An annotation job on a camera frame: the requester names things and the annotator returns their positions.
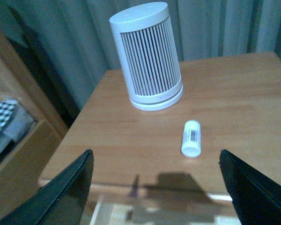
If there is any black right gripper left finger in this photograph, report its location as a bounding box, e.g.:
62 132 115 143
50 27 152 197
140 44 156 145
0 149 94 225

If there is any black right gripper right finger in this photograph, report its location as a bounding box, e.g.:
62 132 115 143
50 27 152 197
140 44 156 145
219 150 281 225

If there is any white medicine bottle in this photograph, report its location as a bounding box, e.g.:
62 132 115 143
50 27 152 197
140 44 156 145
181 120 201 158

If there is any checkered bedding cloth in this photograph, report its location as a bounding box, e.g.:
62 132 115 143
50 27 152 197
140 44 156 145
0 99 35 154

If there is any wooden nightstand cabinet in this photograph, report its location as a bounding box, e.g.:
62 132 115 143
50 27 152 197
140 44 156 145
38 52 281 225

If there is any grey pleated curtain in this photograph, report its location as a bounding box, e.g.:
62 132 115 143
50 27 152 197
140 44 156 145
0 0 281 125

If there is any white cylindrical air purifier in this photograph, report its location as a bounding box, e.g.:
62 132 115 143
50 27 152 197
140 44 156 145
109 2 183 111

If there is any wooden bed frame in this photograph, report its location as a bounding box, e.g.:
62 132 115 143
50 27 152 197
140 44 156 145
0 29 67 219

